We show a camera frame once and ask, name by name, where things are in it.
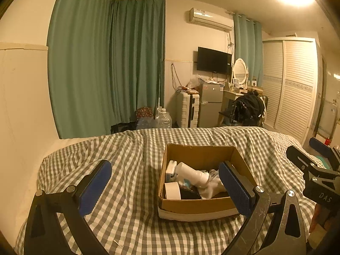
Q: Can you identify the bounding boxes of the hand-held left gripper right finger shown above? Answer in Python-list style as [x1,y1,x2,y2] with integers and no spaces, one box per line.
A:
[218,161,310,255]

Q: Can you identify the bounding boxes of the green curtain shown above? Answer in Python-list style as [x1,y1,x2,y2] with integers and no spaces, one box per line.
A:
[109,0,166,127]
[47,0,115,139]
[233,14,263,88]

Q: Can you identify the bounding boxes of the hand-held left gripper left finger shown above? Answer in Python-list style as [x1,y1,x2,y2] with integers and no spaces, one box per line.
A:
[24,159,112,255]

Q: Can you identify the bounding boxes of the white bottle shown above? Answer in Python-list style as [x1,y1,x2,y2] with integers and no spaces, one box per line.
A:
[175,162,210,189]

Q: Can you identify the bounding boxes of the black wall television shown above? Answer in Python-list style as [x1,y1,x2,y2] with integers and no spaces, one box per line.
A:
[197,47,232,75]

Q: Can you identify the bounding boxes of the hanging wall cables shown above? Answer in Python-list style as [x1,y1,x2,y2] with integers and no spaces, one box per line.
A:
[171,63,184,91]

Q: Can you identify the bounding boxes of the floral fabric bag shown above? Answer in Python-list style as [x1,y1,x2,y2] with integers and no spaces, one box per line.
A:
[136,107,154,119]

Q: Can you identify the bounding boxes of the white oval mirror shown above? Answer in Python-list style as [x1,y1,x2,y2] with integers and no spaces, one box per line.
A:
[232,58,249,87]

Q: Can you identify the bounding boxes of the white tape roll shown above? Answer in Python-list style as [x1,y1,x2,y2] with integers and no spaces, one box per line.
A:
[164,182,181,200]

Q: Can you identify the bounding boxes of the wooden chair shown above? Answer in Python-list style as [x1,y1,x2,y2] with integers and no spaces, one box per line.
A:
[218,109,235,127]

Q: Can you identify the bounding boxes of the plastic bags on fridge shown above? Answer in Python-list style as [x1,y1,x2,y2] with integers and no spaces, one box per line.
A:
[186,76,213,89]

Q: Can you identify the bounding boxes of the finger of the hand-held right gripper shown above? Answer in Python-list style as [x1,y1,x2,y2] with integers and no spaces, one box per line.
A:
[286,146,340,184]
[309,137,340,169]

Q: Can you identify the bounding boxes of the person's right hand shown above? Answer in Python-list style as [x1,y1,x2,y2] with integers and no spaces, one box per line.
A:
[309,204,324,233]

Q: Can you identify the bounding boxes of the white square case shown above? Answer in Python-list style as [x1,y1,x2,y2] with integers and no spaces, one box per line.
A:
[165,160,179,182]

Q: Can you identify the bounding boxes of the green checked blanket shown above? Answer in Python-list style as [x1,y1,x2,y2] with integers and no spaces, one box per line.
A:
[14,126,335,255]

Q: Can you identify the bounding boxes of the white air conditioner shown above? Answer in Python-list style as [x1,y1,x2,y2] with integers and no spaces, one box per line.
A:
[189,7,234,32]

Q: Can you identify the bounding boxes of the grey small fridge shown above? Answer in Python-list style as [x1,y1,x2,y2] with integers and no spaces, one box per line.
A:
[199,83,224,128]

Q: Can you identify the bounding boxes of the clear water jug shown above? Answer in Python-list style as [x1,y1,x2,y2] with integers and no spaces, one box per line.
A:
[153,108,173,129]

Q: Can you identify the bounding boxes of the white dressing table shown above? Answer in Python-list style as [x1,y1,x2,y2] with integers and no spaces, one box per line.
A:
[222,86,265,112]

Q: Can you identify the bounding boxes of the brown cardboard box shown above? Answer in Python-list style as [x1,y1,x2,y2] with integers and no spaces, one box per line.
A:
[157,143,258,221]

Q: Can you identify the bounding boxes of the white louvered wardrobe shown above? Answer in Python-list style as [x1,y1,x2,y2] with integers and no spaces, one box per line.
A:
[262,38,320,142]

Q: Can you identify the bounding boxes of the white ribbed suitcase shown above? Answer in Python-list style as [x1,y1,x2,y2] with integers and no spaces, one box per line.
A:
[177,92,200,128]

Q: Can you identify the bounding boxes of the black item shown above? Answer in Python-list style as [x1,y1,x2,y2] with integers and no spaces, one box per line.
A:
[180,188,202,200]

